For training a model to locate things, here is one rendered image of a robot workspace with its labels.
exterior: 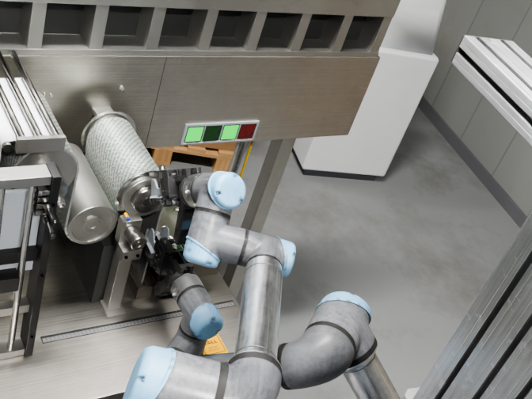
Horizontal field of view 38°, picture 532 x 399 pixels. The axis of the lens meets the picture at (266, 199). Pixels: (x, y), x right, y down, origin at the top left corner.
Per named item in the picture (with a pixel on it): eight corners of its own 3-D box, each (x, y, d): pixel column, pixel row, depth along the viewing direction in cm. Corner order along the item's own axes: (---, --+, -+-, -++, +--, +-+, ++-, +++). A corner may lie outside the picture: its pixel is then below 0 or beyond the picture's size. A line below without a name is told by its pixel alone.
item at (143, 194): (127, 204, 182) (150, 184, 181) (123, 199, 183) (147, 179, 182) (145, 218, 188) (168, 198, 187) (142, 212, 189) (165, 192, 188)
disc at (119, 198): (110, 222, 186) (122, 173, 177) (109, 221, 186) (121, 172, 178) (165, 216, 194) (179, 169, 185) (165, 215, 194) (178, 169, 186)
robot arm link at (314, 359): (347, 404, 151) (150, 412, 175) (362, 367, 160) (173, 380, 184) (327, 356, 147) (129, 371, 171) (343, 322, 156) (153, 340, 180)
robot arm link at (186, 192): (222, 207, 165) (188, 210, 160) (212, 207, 168) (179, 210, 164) (219, 171, 164) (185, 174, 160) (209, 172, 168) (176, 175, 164)
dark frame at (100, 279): (91, 302, 201) (103, 246, 190) (53, 220, 222) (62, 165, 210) (118, 298, 205) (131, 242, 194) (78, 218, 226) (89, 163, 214)
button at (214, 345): (203, 363, 196) (205, 357, 195) (191, 343, 200) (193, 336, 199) (226, 358, 200) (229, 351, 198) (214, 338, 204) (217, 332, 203)
